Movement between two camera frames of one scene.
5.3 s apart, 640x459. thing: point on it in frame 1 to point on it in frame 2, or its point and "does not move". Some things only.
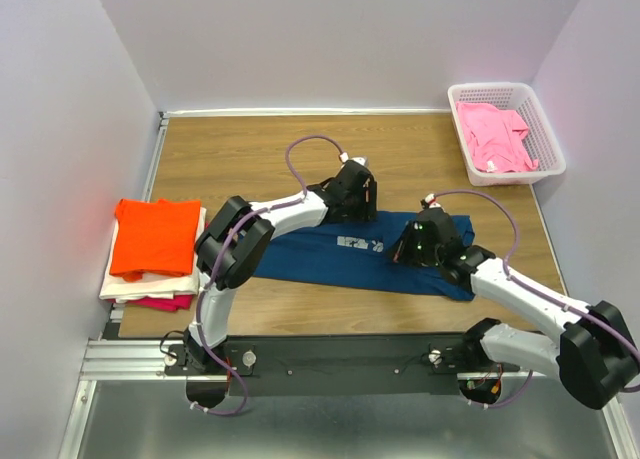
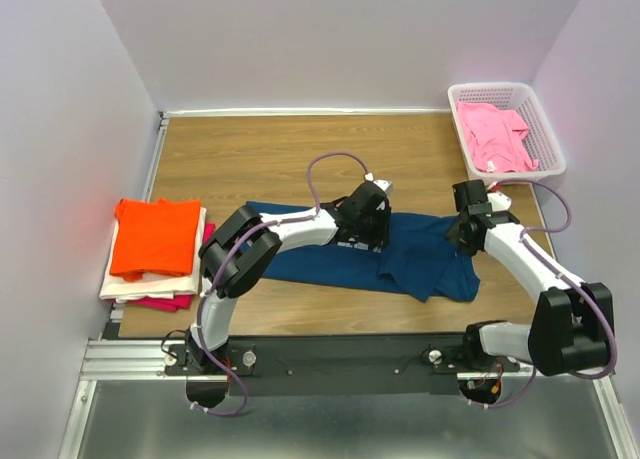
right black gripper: [401, 253] to [452, 234]
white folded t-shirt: [155, 286] does not move
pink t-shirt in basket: [494, 138] does not move
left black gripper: [367, 211] to [379, 238]
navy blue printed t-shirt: [358, 255] does not move
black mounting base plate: [341, 365] does not move
